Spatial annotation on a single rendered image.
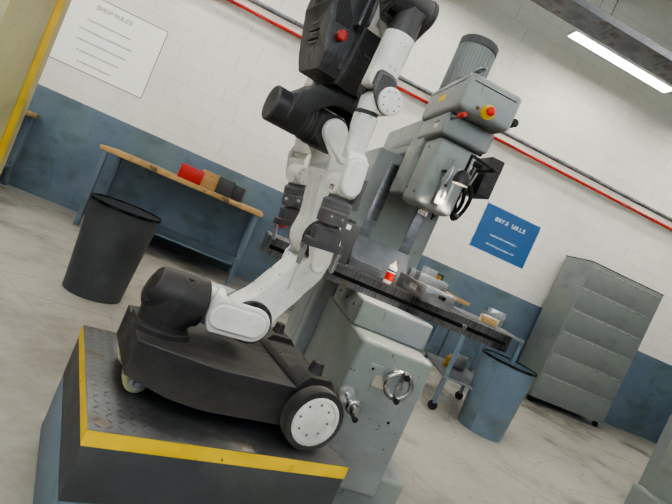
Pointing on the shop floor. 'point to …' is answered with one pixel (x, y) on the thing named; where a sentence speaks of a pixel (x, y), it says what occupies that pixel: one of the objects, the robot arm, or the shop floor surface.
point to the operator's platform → (164, 446)
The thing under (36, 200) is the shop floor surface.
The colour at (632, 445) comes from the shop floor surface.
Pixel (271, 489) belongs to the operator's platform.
